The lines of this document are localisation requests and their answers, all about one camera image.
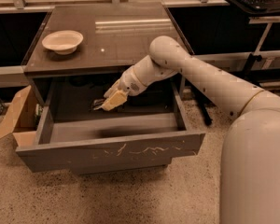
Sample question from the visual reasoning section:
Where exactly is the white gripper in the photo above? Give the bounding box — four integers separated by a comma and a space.
102, 66, 147, 111

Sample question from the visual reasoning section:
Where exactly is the dark rxbar chocolate bar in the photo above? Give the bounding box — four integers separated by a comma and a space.
91, 98, 105, 111

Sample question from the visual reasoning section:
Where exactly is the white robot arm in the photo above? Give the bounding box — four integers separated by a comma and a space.
102, 36, 280, 224

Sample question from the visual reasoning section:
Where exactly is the grey cabinet with glass top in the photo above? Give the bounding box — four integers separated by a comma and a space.
24, 3, 179, 106

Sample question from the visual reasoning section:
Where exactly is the grey open top drawer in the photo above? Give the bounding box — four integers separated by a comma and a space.
16, 76, 205, 175

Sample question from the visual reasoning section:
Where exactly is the white paper bowl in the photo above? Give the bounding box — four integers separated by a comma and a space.
42, 30, 83, 55

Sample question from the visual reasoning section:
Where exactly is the brown cardboard box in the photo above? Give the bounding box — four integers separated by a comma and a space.
0, 86, 38, 147

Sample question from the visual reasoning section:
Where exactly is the black laptop stand table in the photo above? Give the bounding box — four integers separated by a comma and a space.
189, 0, 280, 127

